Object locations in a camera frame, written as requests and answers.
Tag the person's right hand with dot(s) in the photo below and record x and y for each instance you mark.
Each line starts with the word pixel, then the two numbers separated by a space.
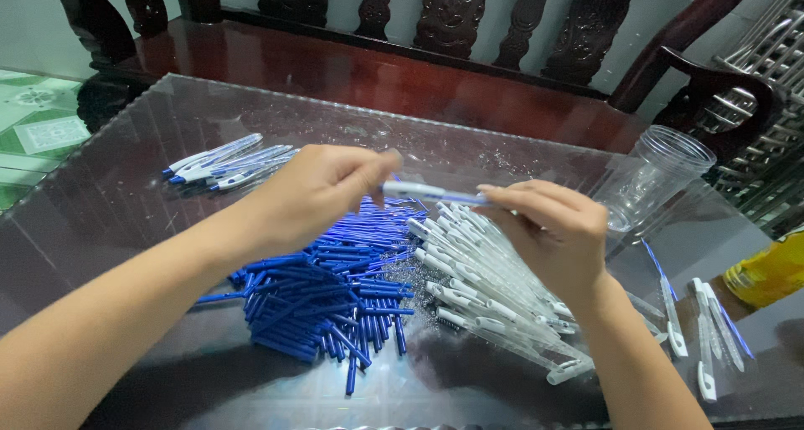
pixel 559 235

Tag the person's left hand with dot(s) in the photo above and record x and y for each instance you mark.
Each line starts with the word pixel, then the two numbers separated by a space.
pixel 314 194

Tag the white and blue ballpoint pen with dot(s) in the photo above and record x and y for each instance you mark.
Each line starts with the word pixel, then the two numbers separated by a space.
pixel 421 191

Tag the pile of clear pen barrels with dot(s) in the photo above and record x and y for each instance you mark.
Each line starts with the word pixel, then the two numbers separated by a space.
pixel 490 285

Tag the group of assembled pens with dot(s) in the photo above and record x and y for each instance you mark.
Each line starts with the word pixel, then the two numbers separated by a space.
pixel 226 163

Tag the pile of blue pen refills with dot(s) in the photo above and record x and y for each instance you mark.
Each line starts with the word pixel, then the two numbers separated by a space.
pixel 326 292

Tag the single blue refill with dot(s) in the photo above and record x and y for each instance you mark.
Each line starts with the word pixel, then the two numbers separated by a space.
pixel 656 265
pixel 736 332

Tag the clear plastic cup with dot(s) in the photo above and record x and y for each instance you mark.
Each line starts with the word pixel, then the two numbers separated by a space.
pixel 653 175

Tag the heap of small metal springs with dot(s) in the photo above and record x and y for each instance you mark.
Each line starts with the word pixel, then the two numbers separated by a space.
pixel 405 276

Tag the dark carved wooden bench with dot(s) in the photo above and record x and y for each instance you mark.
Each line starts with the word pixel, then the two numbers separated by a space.
pixel 377 78

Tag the clear barrel with white clip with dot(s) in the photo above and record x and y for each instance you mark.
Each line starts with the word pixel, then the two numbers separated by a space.
pixel 705 348
pixel 723 329
pixel 672 317

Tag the yellow plastic bottle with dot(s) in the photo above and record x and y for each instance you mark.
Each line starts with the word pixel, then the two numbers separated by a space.
pixel 769 270

